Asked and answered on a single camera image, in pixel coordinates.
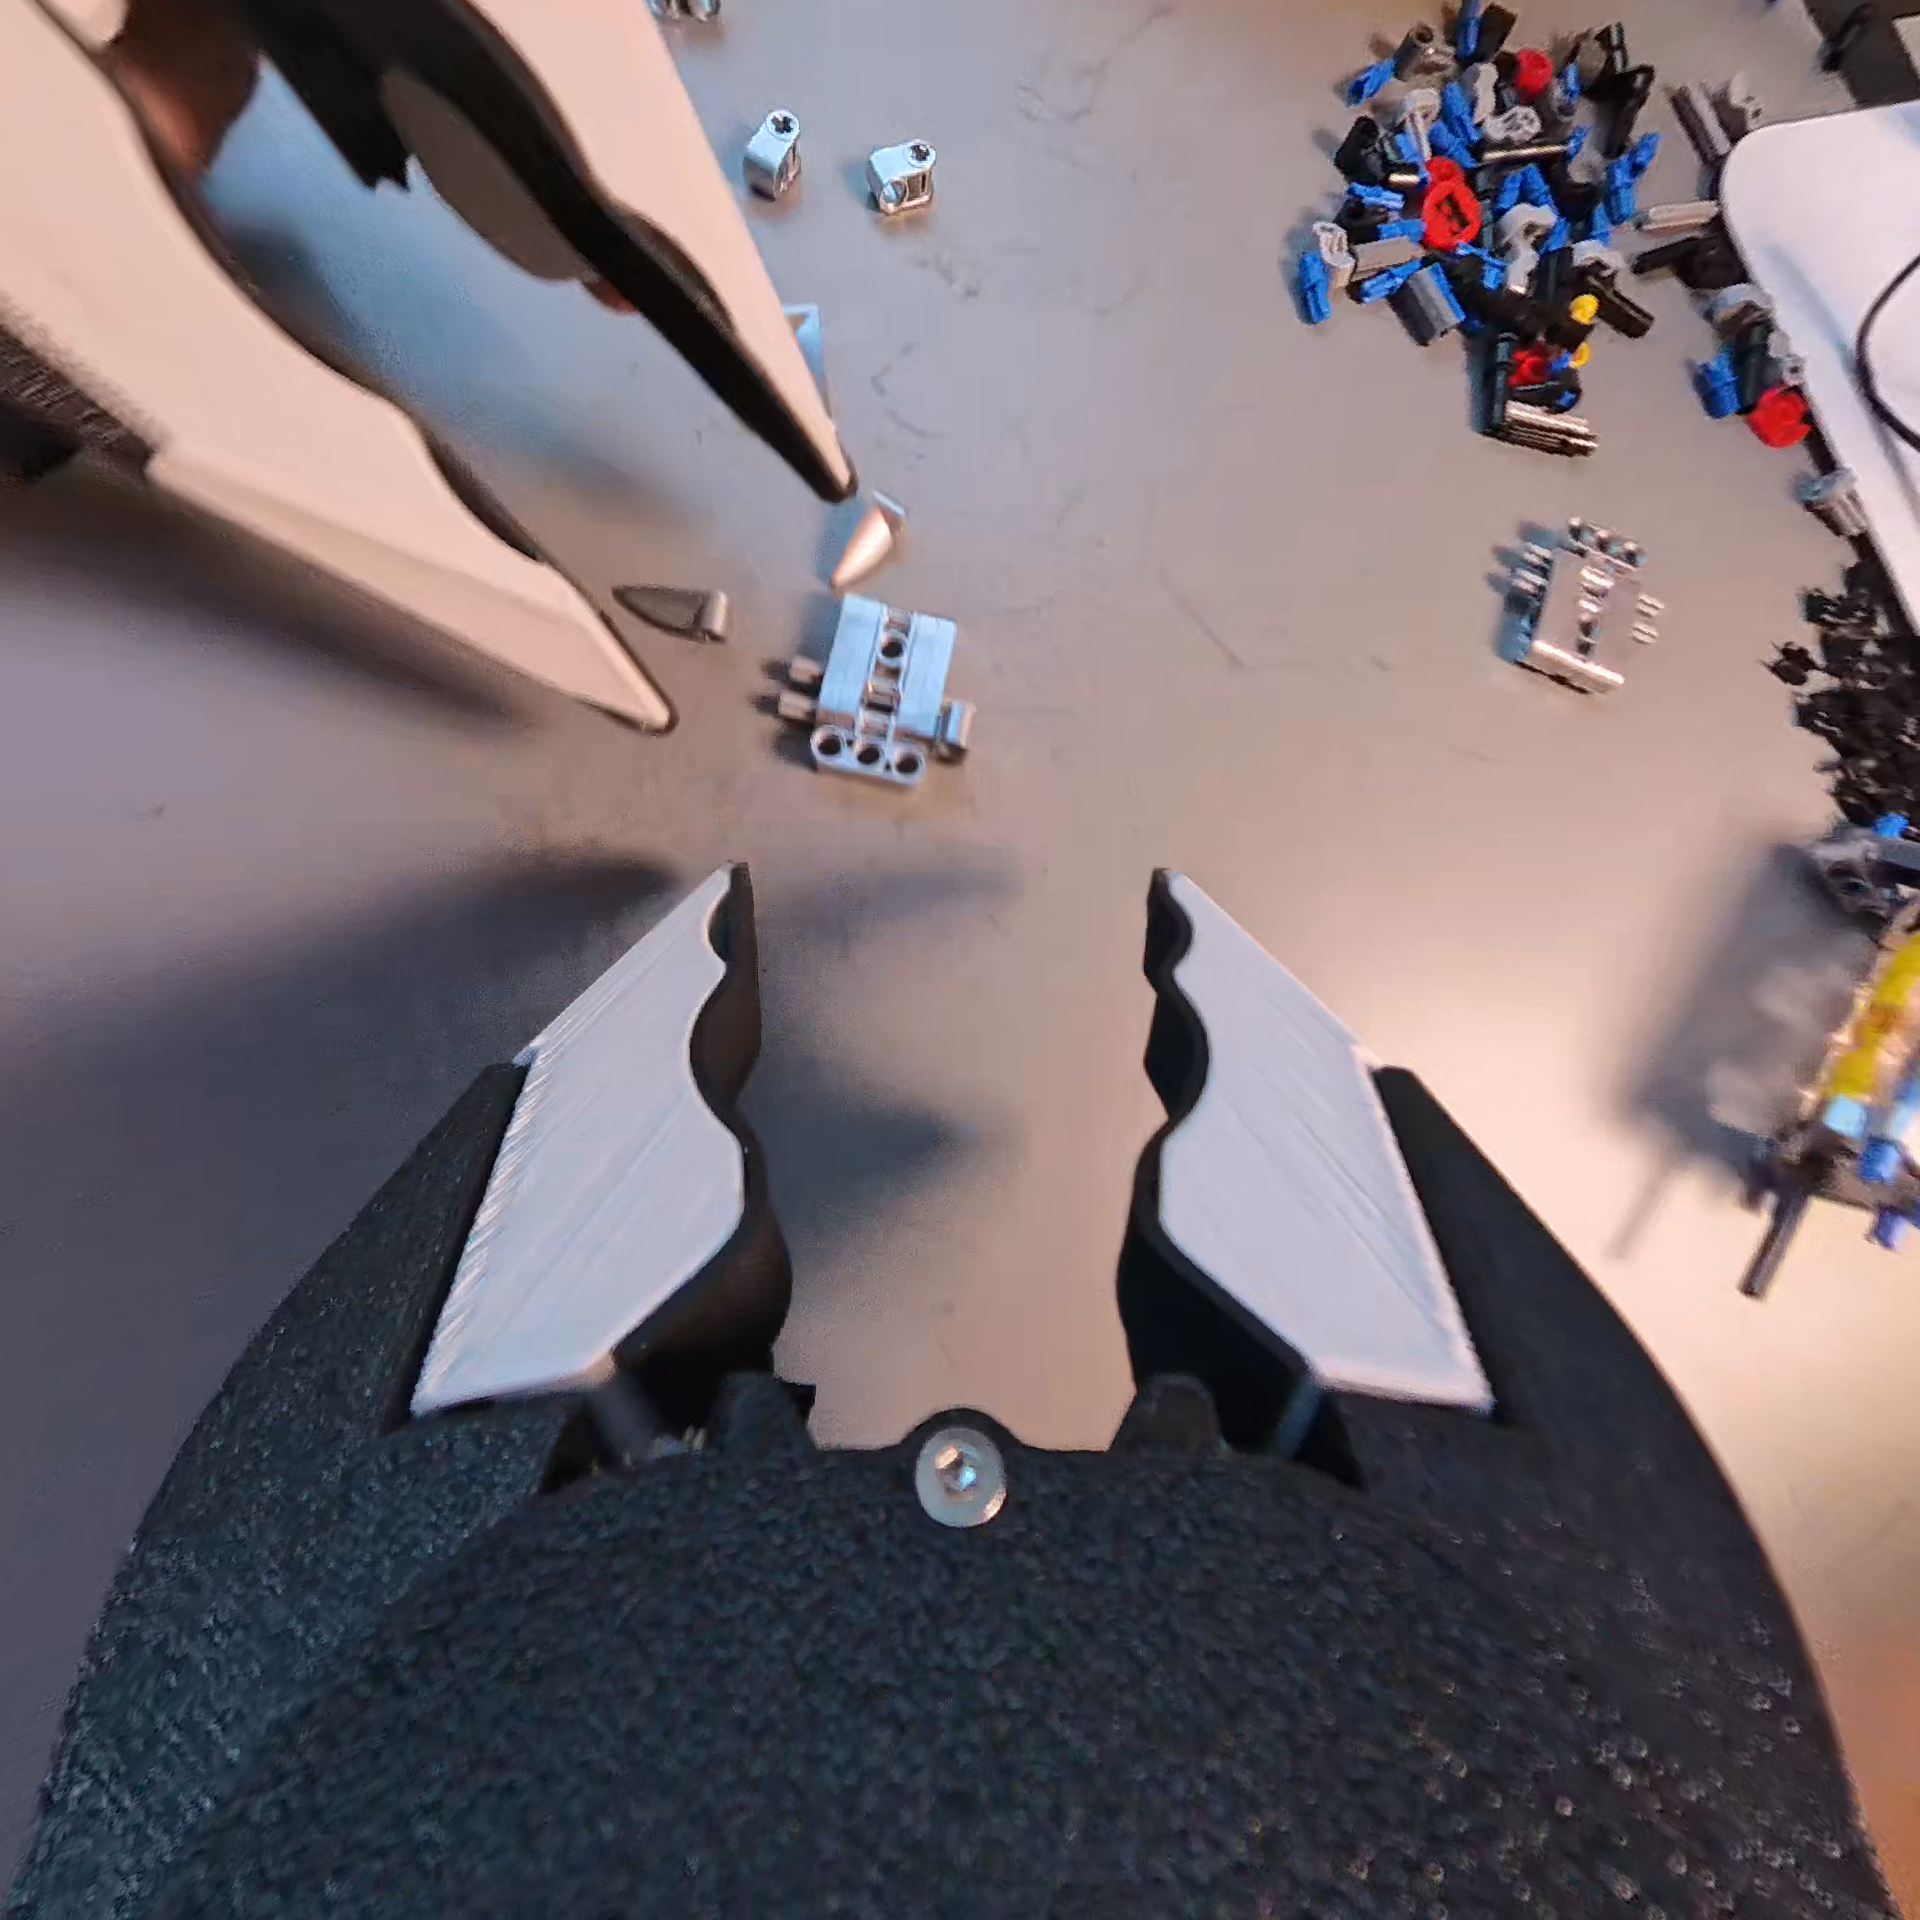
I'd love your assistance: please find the pile of small coloured pieces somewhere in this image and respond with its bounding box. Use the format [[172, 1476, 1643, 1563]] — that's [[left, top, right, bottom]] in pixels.
[[1290, 0, 1833, 458]]

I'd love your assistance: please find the clear yellow gear assembly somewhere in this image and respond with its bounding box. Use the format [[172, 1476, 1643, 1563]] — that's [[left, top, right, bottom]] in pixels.
[[1735, 809, 1920, 1301]]

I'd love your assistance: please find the black motor cable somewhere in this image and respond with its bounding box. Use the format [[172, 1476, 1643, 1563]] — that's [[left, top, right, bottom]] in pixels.
[[1854, 255, 1920, 468]]

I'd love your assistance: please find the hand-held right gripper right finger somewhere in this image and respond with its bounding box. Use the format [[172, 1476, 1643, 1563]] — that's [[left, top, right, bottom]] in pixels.
[[1121, 870, 1496, 1472]]

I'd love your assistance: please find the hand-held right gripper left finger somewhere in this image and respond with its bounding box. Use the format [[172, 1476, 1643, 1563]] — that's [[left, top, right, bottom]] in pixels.
[[408, 864, 795, 1472]]

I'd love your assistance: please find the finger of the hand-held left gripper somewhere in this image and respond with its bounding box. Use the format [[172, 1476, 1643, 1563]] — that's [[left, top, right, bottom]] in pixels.
[[0, 0, 681, 734], [257, 0, 865, 504]]

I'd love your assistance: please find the pile of black pins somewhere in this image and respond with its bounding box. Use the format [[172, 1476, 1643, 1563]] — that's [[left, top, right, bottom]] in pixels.
[[1765, 539, 1920, 847]]

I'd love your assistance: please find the small grey beam assembly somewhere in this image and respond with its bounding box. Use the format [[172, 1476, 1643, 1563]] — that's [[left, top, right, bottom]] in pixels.
[[1494, 520, 1670, 698], [774, 591, 981, 787]]

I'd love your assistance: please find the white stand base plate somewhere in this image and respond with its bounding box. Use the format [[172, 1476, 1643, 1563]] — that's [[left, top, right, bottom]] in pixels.
[[1716, 99, 1920, 542]]

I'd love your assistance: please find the grey desk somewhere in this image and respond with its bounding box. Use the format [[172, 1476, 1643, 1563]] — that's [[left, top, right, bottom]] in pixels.
[[0, 0, 1920, 1920]]

